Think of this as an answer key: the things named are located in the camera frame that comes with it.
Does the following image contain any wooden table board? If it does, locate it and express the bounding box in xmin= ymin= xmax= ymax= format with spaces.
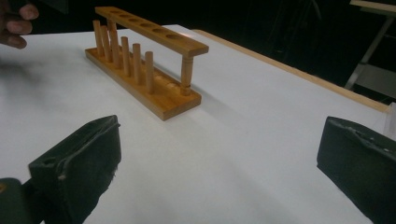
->
xmin=191 ymin=28 xmax=391 ymax=114

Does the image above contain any white table cover sheet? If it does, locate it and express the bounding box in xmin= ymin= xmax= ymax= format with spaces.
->
xmin=0 ymin=23 xmax=396 ymax=224

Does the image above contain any white metal stand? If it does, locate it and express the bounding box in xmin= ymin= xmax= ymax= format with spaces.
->
xmin=344 ymin=0 xmax=396 ymax=98

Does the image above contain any wooden test tube rack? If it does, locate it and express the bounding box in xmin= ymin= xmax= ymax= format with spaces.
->
xmin=84 ymin=6 xmax=210 ymax=121

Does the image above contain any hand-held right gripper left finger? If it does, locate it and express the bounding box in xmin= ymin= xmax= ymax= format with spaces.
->
xmin=28 ymin=115 xmax=122 ymax=224

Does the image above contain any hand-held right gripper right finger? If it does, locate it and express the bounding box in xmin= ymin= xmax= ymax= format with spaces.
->
xmin=317 ymin=116 xmax=396 ymax=224

